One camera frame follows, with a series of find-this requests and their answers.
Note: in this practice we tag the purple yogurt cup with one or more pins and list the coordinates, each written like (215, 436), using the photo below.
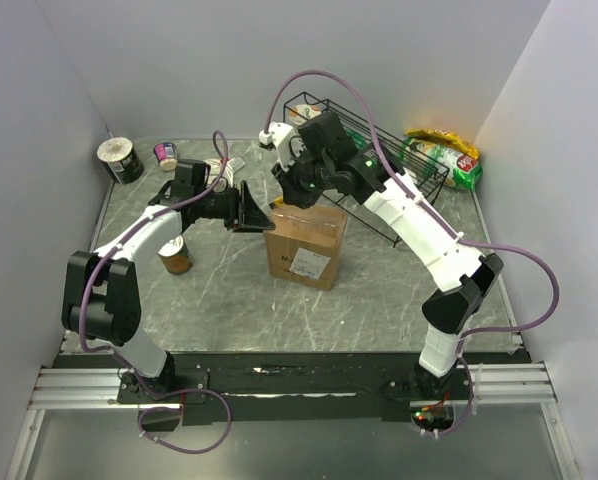
(166, 155)

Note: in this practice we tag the green plastic cup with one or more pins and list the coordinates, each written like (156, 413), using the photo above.
(358, 139)

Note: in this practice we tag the circuit board with leds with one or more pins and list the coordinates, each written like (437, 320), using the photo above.
(436, 417)

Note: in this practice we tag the black wire rack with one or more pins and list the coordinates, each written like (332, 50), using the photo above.
(429, 186)

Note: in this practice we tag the black paper cup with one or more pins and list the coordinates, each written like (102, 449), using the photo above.
(120, 160)

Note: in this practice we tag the brown cardboard express box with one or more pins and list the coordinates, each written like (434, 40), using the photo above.
(305, 245)

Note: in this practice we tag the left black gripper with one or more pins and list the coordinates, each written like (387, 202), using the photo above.
(244, 209)

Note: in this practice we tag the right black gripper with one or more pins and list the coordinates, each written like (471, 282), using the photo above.
(287, 185)

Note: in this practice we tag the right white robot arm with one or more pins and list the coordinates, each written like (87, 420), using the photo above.
(463, 275)

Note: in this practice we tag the yellow snack bag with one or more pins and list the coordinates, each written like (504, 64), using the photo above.
(445, 138)

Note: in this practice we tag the brown tin can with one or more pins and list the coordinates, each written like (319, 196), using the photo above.
(175, 256)

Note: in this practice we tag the yogurt cup in rack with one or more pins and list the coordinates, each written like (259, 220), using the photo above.
(301, 113)

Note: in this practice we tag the green chips bag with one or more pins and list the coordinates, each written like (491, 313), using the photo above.
(463, 169)

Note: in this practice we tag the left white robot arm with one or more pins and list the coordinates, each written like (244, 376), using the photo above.
(101, 301)

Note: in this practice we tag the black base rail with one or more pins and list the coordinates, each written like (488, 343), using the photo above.
(256, 386)

